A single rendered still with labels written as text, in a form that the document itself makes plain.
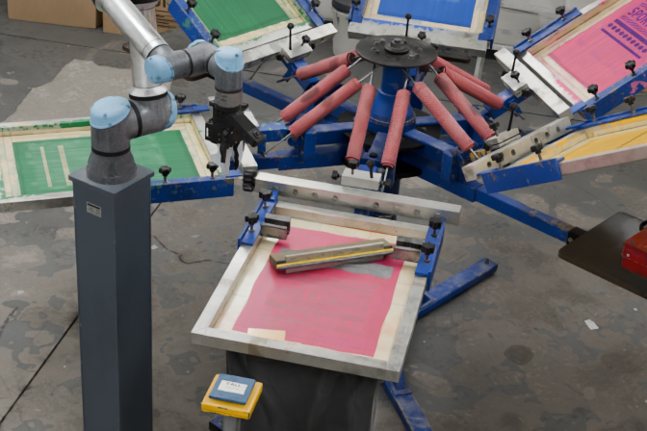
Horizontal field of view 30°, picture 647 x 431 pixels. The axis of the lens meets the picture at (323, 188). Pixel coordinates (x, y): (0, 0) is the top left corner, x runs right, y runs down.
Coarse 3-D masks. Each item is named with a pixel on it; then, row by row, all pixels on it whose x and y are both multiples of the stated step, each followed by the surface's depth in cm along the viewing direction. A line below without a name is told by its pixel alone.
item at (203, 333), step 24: (312, 216) 394; (336, 216) 392; (360, 216) 393; (240, 264) 364; (216, 312) 341; (408, 312) 347; (192, 336) 332; (216, 336) 331; (240, 336) 332; (408, 336) 336; (288, 360) 329; (312, 360) 327; (336, 360) 325; (360, 360) 325
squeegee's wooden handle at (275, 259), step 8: (376, 240) 381; (384, 240) 381; (312, 248) 374; (320, 248) 374; (328, 248) 374; (384, 248) 376; (272, 256) 368; (280, 256) 368; (272, 264) 368; (280, 264) 365
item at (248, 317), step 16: (288, 240) 384; (304, 240) 385; (320, 240) 385; (336, 240) 386; (272, 272) 367; (320, 272) 369; (256, 288) 359; (256, 304) 352; (240, 320) 344; (256, 320) 344; (272, 320) 345; (288, 336) 339
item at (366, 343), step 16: (352, 240) 387; (368, 240) 387; (384, 256) 379; (336, 272) 369; (384, 288) 363; (384, 304) 356; (368, 320) 348; (304, 336) 339; (320, 336) 340; (336, 336) 340; (352, 336) 341; (368, 336) 341; (352, 352) 334; (368, 352) 334
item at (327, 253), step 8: (336, 248) 371; (344, 248) 371; (352, 248) 372; (360, 248) 373; (368, 248) 374; (376, 248) 375; (288, 256) 365; (296, 256) 366; (304, 256) 367; (312, 256) 368; (320, 256) 369; (328, 256) 370; (336, 256) 371; (376, 256) 376; (328, 264) 371; (336, 264) 372; (288, 272) 367
